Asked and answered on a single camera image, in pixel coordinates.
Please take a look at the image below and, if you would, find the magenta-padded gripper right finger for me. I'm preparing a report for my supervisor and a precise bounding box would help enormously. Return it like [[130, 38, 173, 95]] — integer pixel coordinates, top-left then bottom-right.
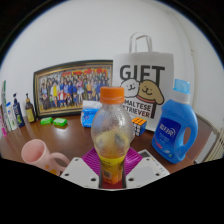
[[121, 146, 171, 190]]

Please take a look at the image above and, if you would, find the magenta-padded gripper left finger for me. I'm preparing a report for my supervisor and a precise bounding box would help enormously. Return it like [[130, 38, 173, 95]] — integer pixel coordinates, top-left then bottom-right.
[[59, 146, 103, 190]]

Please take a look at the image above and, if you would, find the orange juice bottle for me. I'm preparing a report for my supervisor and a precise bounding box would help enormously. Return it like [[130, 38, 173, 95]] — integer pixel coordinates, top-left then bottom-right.
[[90, 86, 135, 185]]

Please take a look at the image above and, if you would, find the red round coaster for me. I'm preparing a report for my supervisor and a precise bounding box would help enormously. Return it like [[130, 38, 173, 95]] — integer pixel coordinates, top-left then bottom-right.
[[100, 179, 125, 190]]

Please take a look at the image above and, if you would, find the blue detergent bottle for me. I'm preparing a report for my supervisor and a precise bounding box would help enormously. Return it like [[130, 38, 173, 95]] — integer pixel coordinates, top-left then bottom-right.
[[151, 78, 199, 165]]

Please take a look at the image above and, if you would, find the colourful puzzle cube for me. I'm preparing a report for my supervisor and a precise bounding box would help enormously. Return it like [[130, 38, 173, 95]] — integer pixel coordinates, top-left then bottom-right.
[[130, 116, 148, 137]]

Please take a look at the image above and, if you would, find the pink mug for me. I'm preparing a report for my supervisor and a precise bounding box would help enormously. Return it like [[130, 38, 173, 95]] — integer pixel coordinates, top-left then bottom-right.
[[20, 138, 71, 177]]

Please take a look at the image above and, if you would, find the blue tissue pack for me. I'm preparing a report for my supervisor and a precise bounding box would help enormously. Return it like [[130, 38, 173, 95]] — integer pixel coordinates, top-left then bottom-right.
[[80, 100, 103, 128]]

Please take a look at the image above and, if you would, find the dark wooden side table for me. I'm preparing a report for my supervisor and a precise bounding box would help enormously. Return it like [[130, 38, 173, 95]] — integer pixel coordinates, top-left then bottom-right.
[[194, 113, 218, 161]]

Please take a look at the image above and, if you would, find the white radiator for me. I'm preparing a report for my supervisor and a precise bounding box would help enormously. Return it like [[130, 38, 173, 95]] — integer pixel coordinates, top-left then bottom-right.
[[203, 126, 224, 163]]

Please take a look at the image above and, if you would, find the amber pump bottle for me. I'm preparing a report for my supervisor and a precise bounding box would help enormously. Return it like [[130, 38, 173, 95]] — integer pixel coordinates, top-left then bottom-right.
[[24, 92, 37, 124]]

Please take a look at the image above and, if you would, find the dark blue pump bottle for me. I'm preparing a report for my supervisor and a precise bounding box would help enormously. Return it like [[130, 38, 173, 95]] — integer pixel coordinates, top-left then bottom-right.
[[12, 92, 26, 128]]

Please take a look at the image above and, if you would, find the framed group photo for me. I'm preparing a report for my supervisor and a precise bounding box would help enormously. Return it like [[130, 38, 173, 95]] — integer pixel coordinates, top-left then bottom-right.
[[32, 59, 114, 119]]

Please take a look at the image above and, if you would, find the white shampoo bottle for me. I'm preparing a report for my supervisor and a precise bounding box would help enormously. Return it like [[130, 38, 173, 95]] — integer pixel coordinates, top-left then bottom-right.
[[5, 101, 19, 132]]

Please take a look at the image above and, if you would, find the white paper gift bag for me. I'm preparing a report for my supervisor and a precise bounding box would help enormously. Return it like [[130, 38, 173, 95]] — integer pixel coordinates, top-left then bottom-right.
[[112, 32, 175, 133]]

